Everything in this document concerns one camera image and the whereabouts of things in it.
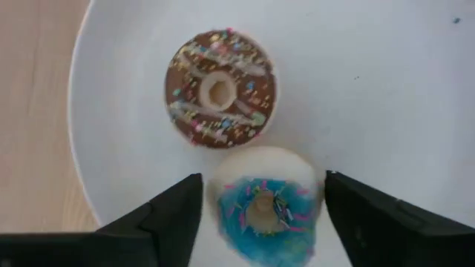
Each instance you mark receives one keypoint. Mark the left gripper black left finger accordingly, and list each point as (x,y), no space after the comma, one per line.
(111,244)

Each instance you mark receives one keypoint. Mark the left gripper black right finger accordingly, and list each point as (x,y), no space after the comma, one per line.
(389,237)

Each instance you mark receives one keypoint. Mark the small chocolate sprinkled donut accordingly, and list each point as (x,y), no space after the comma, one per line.
(185,92)

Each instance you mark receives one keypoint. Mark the small blue frosted donut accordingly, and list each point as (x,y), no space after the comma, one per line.
(259,163)

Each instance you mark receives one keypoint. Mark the white round plate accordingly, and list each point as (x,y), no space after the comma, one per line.
(334,92)

